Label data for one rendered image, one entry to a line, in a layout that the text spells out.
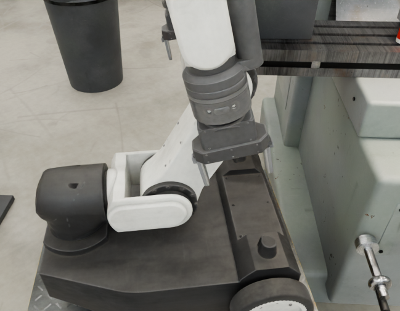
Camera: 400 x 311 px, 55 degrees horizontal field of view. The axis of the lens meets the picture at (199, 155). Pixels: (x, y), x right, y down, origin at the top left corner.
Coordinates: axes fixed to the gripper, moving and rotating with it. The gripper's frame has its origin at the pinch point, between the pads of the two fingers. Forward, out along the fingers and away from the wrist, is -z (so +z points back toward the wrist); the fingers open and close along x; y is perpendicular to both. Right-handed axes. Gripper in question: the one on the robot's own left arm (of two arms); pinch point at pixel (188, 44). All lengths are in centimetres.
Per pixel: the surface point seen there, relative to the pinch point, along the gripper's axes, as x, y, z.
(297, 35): 31.2, 9.9, -8.2
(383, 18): 68, 33, -19
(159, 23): -31, 267, -98
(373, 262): 38, -40, -51
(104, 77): -65, 143, -79
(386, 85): 53, -5, -21
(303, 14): 32.9, 10.0, -2.3
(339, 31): 45.5, 15.2, -11.9
